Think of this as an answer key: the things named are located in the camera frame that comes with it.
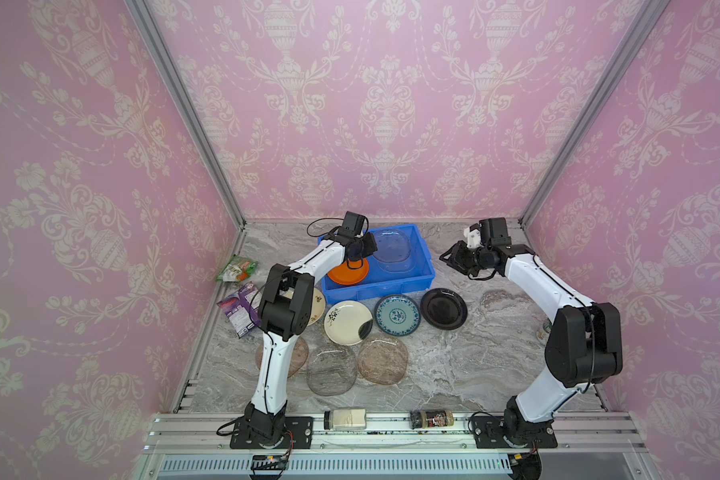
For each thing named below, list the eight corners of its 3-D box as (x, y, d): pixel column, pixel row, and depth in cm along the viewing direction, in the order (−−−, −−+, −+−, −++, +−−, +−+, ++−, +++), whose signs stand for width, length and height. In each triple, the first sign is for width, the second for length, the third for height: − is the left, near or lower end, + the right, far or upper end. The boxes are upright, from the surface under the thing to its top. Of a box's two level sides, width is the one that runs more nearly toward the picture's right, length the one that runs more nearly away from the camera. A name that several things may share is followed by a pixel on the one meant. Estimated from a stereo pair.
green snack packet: (220, 281, 105) (217, 276, 103) (237, 259, 111) (234, 254, 109) (243, 288, 103) (240, 283, 101) (258, 265, 110) (256, 260, 107)
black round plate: (423, 330, 94) (424, 326, 92) (418, 292, 102) (419, 288, 100) (468, 330, 94) (471, 326, 92) (460, 292, 102) (462, 288, 100)
